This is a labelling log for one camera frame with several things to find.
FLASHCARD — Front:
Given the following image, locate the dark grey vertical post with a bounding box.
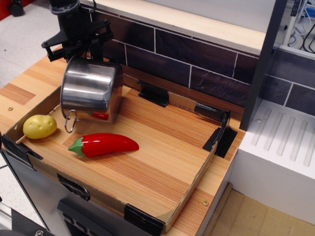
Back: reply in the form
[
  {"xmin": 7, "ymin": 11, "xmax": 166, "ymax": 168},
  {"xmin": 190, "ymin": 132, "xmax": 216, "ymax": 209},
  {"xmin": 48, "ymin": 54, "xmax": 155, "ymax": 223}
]
[{"xmin": 240, "ymin": 0, "xmax": 287, "ymax": 131}]

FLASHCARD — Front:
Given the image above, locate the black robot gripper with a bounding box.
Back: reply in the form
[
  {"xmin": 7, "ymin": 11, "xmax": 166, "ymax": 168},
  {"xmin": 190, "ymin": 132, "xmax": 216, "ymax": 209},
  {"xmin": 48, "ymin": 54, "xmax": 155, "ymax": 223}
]
[{"xmin": 41, "ymin": 11, "xmax": 114, "ymax": 63}]

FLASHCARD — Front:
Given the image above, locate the cardboard fence with black tape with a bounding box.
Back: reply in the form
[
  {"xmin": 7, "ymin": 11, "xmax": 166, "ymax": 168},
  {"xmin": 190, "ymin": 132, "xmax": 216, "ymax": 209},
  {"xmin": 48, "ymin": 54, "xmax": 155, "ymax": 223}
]
[{"xmin": 1, "ymin": 65, "xmax": 238, "ymax": 234}]

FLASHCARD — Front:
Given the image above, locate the white dish drainer sink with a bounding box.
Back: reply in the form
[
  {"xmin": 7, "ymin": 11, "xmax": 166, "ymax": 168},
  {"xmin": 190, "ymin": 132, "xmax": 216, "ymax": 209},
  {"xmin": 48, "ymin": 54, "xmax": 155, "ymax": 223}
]
[{"xmin": 230, "ymin": 101, "xmax": 315, "ymax": 224}]

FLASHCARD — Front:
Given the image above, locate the yellow toy potato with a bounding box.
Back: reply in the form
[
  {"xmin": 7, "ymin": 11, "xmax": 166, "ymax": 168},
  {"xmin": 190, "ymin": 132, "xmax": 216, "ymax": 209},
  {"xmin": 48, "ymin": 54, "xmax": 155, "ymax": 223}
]
[{"xmin": 23, "ymin": 115, "xmax": 57, "ymax": 139}]

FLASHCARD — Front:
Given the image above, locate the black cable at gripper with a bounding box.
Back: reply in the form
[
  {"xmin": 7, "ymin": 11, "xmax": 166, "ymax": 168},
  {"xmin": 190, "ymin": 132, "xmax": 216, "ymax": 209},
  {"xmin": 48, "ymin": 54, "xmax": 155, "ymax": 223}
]
[{"xmin": 85, "ymin": 0, "xmax": 98, "ymax": 14}]

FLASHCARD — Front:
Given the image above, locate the red toy chili pepper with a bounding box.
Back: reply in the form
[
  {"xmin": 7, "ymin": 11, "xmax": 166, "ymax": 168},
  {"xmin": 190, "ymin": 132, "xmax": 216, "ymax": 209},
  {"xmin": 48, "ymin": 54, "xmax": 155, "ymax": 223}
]
[{"xmin": 68, "ymin": 133, "xmax": 139, "ymax": 157}]

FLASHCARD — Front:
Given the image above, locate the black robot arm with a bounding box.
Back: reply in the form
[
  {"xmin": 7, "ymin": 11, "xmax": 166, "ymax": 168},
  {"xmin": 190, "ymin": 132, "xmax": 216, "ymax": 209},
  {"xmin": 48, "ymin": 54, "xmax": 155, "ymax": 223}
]
[{"xmin": 41, "ymin": 0, "xmax": 114, "ymax": 61}]

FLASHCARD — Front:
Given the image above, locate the stainless steel pot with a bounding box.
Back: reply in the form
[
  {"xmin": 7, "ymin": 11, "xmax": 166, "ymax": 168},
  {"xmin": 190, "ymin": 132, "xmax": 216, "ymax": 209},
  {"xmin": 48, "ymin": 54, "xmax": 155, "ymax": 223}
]
[{"xmin": 60, "ymin": 56, "xmax": 124, "ymax": 133}]

